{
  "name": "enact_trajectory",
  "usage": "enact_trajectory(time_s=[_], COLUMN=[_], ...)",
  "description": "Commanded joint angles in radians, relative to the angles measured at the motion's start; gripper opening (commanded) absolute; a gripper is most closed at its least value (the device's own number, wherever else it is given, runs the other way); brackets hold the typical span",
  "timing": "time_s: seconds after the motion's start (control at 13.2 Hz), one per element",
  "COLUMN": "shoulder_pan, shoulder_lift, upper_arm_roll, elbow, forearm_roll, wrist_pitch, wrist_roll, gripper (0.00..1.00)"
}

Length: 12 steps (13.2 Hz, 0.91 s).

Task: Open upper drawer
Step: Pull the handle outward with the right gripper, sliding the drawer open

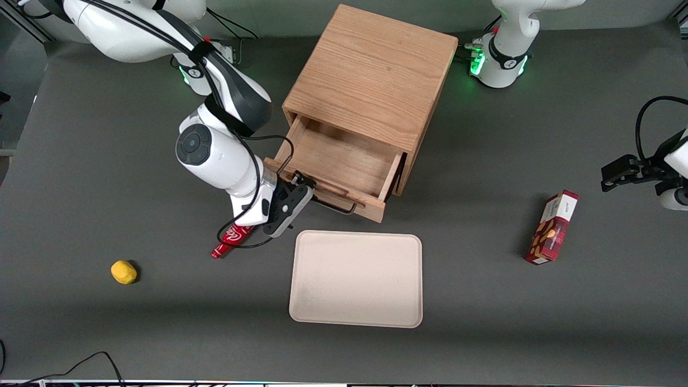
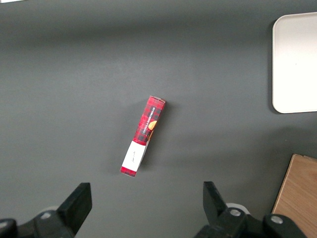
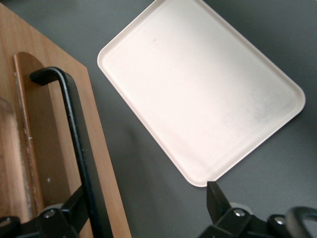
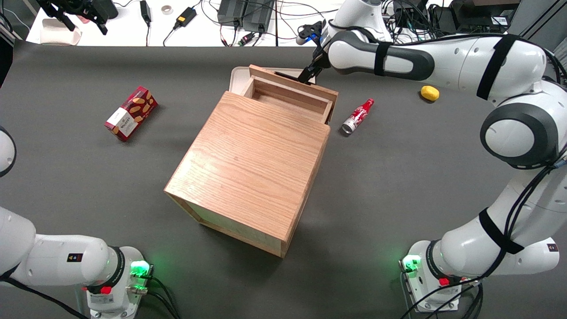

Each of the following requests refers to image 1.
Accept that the black cable along right arm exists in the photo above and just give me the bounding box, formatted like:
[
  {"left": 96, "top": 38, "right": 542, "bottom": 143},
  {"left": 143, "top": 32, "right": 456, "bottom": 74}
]
[{"left": 81, "top": 0, "right": 296, "bottom": 250}]

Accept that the red cookie box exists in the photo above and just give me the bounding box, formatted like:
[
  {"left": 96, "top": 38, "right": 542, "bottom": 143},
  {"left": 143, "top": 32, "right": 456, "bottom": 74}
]
[{"left": 525, "top": 190, "right": 579, "bottom": 265}]

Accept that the aluminium frame profile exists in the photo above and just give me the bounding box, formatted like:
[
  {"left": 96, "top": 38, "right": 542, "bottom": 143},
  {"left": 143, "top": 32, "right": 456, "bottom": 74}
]
[{"left": 0, "top": 0, "right": 55, "bottom": 44}]

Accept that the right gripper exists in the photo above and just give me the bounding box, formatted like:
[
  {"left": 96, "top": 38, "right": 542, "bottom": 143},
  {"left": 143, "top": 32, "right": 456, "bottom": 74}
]
[{"left": 232, "top": 171, "right": 318, "bottom": 238}]

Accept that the beige plastic tray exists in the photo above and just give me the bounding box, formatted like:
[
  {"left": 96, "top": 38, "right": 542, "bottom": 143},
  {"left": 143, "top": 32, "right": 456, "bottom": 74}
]
[{"left": 289, "top": 230, "right": 424, "bottom": 328}]

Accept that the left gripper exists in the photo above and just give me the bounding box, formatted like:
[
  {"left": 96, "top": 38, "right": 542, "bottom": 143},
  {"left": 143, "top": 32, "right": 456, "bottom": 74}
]
[{"left": 601, "top": 129, "right": 688, "bottom": 192}]

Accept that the yellow lemon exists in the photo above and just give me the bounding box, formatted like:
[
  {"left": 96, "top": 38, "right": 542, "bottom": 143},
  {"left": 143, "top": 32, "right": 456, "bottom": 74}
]
[{"left": 111, "top": 260, "right": 138, "bottom": 284}]

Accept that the black cable at table edge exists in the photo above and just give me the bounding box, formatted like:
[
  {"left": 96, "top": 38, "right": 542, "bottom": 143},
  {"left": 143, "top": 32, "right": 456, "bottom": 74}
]
[{"left": 0, "top": 340, "right": 125, "bottom": 387}]

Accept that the black cable behind arm base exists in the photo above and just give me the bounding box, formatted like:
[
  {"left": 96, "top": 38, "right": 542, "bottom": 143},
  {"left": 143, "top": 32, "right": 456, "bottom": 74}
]
[{"left": 206, "top": 8, "right": 259, "bottom": 66}]

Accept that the black looped gripper cable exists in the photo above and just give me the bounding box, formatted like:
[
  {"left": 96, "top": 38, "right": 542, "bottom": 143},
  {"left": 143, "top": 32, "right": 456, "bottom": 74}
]
[{"left": 635, "top": 96, "right": 688, "bottom": 162}]

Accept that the wooden drawer cabinet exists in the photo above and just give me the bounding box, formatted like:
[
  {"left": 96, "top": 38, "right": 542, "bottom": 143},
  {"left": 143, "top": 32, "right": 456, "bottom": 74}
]
[{"left": 283, "top": 4, "right": 459, "bottom": 196}]

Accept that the wooden drawer with black handle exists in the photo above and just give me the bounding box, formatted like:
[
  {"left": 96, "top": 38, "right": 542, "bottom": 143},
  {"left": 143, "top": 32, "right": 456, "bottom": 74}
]
[{"left": 263, "top": 114, "right": 407, "bottom": 224}]

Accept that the red soda bottle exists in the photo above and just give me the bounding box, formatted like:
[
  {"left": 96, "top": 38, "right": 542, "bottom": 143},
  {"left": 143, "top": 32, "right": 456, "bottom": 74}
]
[{"left": 211, "top": 224, "right": 256, "bottom": 260}]

